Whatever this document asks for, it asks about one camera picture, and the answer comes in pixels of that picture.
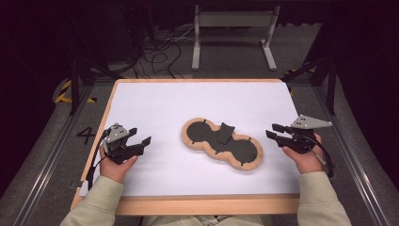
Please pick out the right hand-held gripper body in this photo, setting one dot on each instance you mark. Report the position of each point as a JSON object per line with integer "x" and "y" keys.
{"x": 301, "y": 141}

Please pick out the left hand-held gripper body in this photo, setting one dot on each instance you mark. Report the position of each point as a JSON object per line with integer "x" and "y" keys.
{"x": 117, "y": 135}

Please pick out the tan fluffy pad black backing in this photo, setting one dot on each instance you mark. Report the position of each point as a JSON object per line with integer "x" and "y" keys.
{"x": 200, "y": 132}

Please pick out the person's right hand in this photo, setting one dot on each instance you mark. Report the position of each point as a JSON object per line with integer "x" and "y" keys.
{"x": 309, "y": 163}

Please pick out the person's left hand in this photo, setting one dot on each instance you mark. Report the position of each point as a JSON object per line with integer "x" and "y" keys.
{"x": 114, "y": 171}

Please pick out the white table mat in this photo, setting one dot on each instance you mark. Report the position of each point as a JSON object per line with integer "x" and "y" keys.
{"x": 175, "y": 100}

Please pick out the black metal stand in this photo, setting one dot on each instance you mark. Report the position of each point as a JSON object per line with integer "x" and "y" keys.
{"x": 74, "y": 84}
{"x": 331, "y": 91}

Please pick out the person's lap beige clothing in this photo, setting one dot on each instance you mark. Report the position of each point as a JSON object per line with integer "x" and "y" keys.
{"x": 200, "y": 221}

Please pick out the aluminium floor rail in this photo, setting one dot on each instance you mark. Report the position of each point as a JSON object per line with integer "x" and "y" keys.
{"x": 47, "y": 169}
{"x": 357, "y": 169}

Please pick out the grey metal stand frame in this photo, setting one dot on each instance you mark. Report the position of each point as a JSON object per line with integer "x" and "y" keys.
{"x": 196, "y": 47}

